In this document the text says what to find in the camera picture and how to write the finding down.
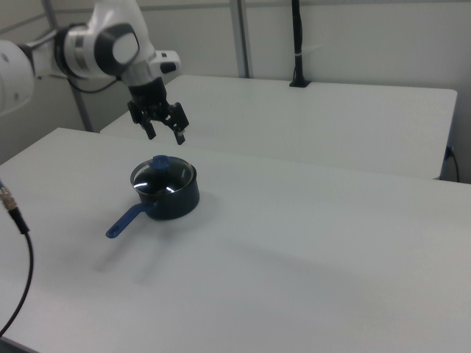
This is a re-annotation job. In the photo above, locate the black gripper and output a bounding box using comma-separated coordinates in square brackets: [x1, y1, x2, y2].
[127, 77, 191, 146]

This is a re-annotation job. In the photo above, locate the glass lid with blue knob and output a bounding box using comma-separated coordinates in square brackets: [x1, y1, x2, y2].
[130, 154, 194, 195]

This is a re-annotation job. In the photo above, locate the black pole with table clamp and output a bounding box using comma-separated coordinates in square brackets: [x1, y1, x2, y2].
[288, 0, 312, 89]

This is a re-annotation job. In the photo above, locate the dark saucepan with blue handle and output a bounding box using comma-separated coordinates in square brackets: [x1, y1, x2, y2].
[105, 163, 201, 240]

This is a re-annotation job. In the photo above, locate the black cable on robot arm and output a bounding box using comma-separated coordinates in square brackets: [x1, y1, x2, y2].
[67, 74, 123, 94]

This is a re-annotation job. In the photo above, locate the grey metal partition post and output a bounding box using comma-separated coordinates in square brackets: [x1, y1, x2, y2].
[229, 0, 254, 79]
[43, 0, 95, 133]

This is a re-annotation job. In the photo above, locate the black cable with metal connector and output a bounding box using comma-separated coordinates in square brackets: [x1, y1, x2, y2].
[0, 177, 36, 338]

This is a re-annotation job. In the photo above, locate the black cable with blue plug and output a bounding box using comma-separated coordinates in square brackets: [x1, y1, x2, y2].
[445, 146, 461, 182]

